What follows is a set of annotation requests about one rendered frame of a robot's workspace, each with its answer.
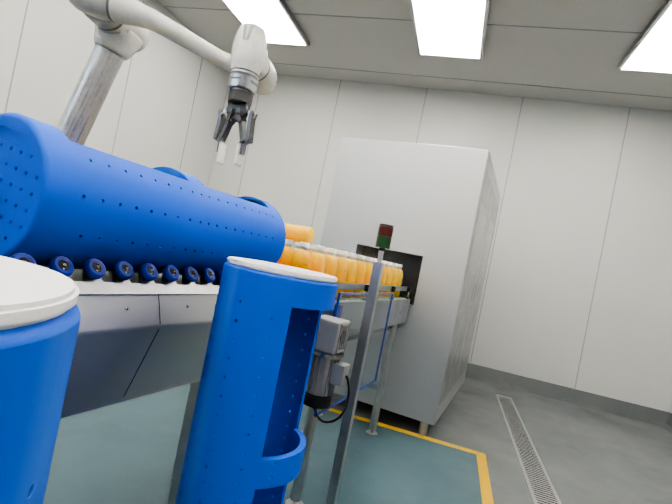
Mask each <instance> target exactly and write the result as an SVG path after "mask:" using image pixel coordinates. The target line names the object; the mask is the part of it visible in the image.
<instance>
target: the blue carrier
mask: <svg viewBox="0 0 672 504"><path fill-rule="evenodd" d="M82 196H83V197H82ZM101 200H102V201H101ZM285 241H286V231H285V225H284V222H283V219H282V217H281V215H280V214H279V212H278V211H277V210H276V209H275V208H274V207H273V206H272V205H271V204H269V203H267V202H265V201H263V200H260V199H257V198H254V197H250V196H242V197H235V196H232V195H229V194H226V193H223V192H220V191H217V190H214V189H211V188H209V187H206V186H204V184H203V183H202V182H201V181H200V180H199V179H197V178H196V177H194V176H192V175H190V174H187V173H184V172H182V171H179V170H176V169H173V168H170V167H155V168H149V167H146V166H143V165H140V164H137V163H134V162H131V161H128V160H126V159H123V158H120V157H117V156H114V155H111V154H108V153H105V152H102V151H99V150H96V149H93V148H90V147H87V146H84V145H81V144H78V143H75V142H72V141H69V139H68V138H67V137H66V135H65V134H64V133H63V132H62V131H61V130H59V129H58V128H56V127H55V126H53V125H50V124H47V123H44V122H42V121H39V120H36V119H33V118H30V117H28V116H25V115H22V114H19V113H12V112H8V113H1V114H0V256H4V257H9V258H10V257H11V256H12V255H14V254H16V253H26V254H28V255H30V256H32V257H33V258H34V260H35V261H36V264H37V265H46V266H48V265H49V262H50V260H51V259H52V258H54V257H56V256H64V257H66V258H68V259H69V260H70V261H71V262H72V263H73V265H74V267H79V268H83V266H84V263H85V262H86V261H87V260H89V259H93V258H94V259H98V260H100V261H101V262H102V263H103V264H104V266H105V268H106V269H113V268H114V265H115V264H116V263H117V262H119V261H126V262H128V263H129V264H130V265H131V266H132V268H133V270H134V271H140V267H141V266H142V265H143V264H145V263H151V264H152V265H154V266H155V267H156V269H157V271H158V272H163V268H164V267H165V266H167V265H173V266H175V267H176V268H177V270H178V271H179V273H182V274H183V270H184V269H185V268H186V267H188V266H191V267H193V268H195V269H196V271H197V272H198V275H201V272H202V270H203V269H205V268H210V269H211V270H213V272H214V273H215V276H218V272H219V271H220V270H221V269H223V266H224V263H225V262H227V257H229V256H234V257H242V258H249V259H255V260H261V261H267V262H272V263H277V262H278V261H279V259H280V257H281V255H282V253H283V250H284V247H285Z"/></svg>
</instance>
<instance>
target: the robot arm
mask: <svg viewBox="0 0 672 504"><path fill-rule="evenodd" d="M69 1H70V3H71V4H72V5H73V6H74V7H75V8H76V9H78V10H79V11H82V12H83V13H84V15H85V16H87V17H88V18H89V19H90V20H91V21H92V22H93V23H94V24H95V31H94V43H95V46H94V48H93V50H92V52H91V54H90V56H89V58H88V61H87V63H86V65H85V67H84V69H83V71H82V73H81V76H80V78H79V80H78V82H77V84H76V86H75V88H74V91H73V93H72V95H71V97H70V99H69V101H68V103H67V106H66V108H65V110H64V112H63V114H62V116H61V118H60V121H59V123H58V125H57V127H56V128H58V129H59V130H61V131H62V132H63V133H64V134H65V135H66V137H67V138H68V139H69V141H72V142H75V143H78V144H81V145H84V144H85V141H86V139H87V137H88V135H89V133H90V131H91V129H92V127H93V124H94V122H95V120H96V118H97V116H98V114H99V112H100V110H101V107H102V105H103V103H104V101H105V99H106V97H107V95H108V93H109V90H110V88H111V86H112V84H113V82H114V80H115V78H116V75H117V73H118V71H119V69H120V67H121V65H122V63H123V61H126V60H128V59H130V58H131V56H132V55H134V54H135V53H136V52H140V51H142V50H143V49H144V48H145V47H146V46H147V44H148V42H149V32H148V30H150V31H153V32H155V33H157V34H159V35H161V36H163V37H165V38H167V39H169V40H171V41H172V42H174V43H176V44H178V45H180V46H182V47H183V48H185V49H187V50H189V51H191V52H192V53H194V54H196V55H198V56H200V57H202V58H203V59H205V60H207V61H209V62H211V63H213V64H214V65H216V66H218V67H220V68H222V69H224V70H226V71H228V72H230V76H229V81H228V88H229V89H230V90H229V94H228V106H227V107H226V109H224V110H221V109H219V110H218V120H217V124H216V128H215V132H214V136H213V139H215V140H216V141H217V142H218V144H217V150H216V151H217V152H218V153H217V158H216V163H217V164H220V165H223V162H224V157H225V151H226V146H227V144H226V143H225V141H226V139H227V137H228V135H229V133H230V130H231V128H232V126H233V125H234V124H235V122H238V124H239V135H240V141H239V143H237V149H236V154H235V160H234V165H236V166H238V167H241V163H242V158H243V155H245V151H246V146H247V145H248V144H252V143H253V137H254V129H255V121H256V118H257V116H258V114H257V113H256V112H254V111H253V110H250V107H251V106H252V100H253V96H254V95H255V94H256V93H257V94H260V95H268V94H270V93H272V92H273V91H274V89H275V87H276V84H277V73H276V70H275V68H274V66H273V64H272V62H271V61H270V60H269V59H268V50H267V39H266V34H265V30H264V29H263V28H261V27H260V26H258V25H256V24H253V23H245V24H242V25H241V26H240V27H239V29H238V31H237V33H236V35H235V38H234V41H233V45H232V51H231V54H229V53H226V52H224V51H222V50H220V49H219V48H217V47H215V46H214V45H212V44H210V43H209V42H207V41H206V40H204V39H202V38H201V37H199V36H198V35H196V34H194V33H193V32H191V31H190V30H188V29H186V28H185V27H183V26H182V25H180V24H178V23H177V22H175V21H173V20H172V19H170V18H168V17H167V16H165V15H163V14H161V13H159V12H158V11H156V10H154V9H152V8H150V7H148V6H146V5H144V4H143V3H141V2H139V1H137V0H69ZM227 114H228V115H227ZM247 116H248V121H246V118H247ZM230 120H231V121H230ZM225 121H226V122H225ZM246 125H247V130H246Z"/></svg>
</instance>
